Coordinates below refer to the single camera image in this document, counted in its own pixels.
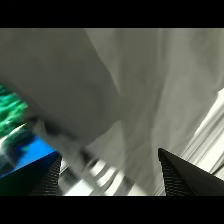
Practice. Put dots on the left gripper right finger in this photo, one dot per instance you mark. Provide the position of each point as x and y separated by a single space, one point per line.
186 180

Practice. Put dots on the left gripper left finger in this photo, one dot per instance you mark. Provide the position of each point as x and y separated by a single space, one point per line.
46 180

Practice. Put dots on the brown garment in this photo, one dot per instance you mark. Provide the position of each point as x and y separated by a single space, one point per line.
110 83

